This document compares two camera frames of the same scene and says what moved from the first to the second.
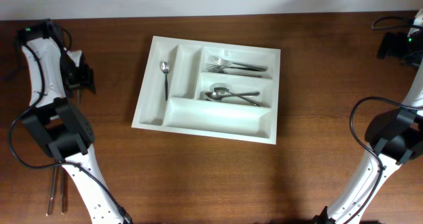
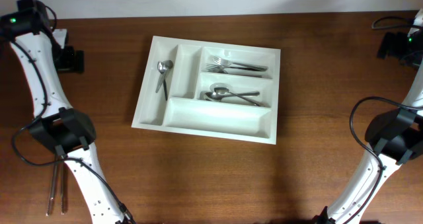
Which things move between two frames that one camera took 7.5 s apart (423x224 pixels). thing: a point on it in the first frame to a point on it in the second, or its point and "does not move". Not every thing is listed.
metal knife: [61, 183] does not move
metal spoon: [213, 96] does not move
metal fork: [216, 67] does not move
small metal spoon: [78, 91] to [169, 65]
